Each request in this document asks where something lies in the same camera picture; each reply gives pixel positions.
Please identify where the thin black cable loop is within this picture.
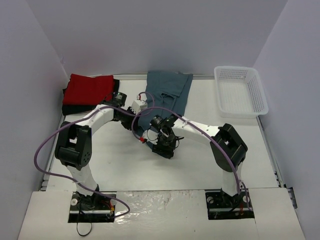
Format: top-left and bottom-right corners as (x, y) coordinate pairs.
(75, 220), (93, 237)

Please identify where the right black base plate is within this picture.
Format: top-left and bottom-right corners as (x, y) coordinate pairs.
(205, 189), (255, 220)

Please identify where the red folded t shirt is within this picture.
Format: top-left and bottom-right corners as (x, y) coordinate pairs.
(62, 73), (115, 106)

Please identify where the blue t shirt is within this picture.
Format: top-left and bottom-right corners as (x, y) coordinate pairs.
(137, 70), (194, 151)

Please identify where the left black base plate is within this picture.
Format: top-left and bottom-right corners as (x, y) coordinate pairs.
(68, 192), (115, 223)

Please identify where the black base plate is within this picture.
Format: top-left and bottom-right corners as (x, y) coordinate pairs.
(205, 189), (255, 220)
(68, 192), (115, 223)

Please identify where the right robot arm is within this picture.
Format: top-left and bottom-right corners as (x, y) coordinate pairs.
(142, 113), (248, 207)

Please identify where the white plastic basket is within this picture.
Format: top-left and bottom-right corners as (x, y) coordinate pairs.
(214, 66), (269, 119)

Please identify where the black folded t shirt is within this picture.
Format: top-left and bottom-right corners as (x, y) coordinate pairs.
(61, 78), (120, 116)

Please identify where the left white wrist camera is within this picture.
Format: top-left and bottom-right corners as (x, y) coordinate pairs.
(131, 95), (148, 114)

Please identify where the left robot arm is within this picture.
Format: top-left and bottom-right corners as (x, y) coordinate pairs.
(54, 92), (134, 210)

